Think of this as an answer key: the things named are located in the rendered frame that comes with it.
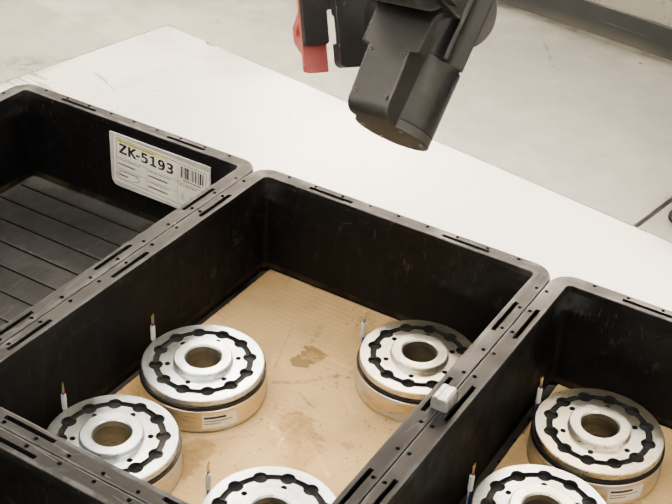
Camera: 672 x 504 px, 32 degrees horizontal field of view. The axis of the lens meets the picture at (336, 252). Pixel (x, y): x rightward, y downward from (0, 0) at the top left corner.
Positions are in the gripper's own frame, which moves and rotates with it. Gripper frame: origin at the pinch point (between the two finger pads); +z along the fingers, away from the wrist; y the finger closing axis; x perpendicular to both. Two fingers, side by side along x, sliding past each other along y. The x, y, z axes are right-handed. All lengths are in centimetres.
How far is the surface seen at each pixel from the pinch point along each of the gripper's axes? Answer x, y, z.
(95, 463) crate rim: -27.6, -28.6, -18.3
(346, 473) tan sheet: -34.2, -8.5, -11.5
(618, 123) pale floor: -20, 158, 183
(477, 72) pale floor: -2, 136, 220
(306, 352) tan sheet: -27.3, -6.0, 1.9
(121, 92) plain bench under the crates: -2, -2, 80
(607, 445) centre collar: -33.4, 9.6, -20.1
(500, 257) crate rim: -19.9, 8.7, -7.4
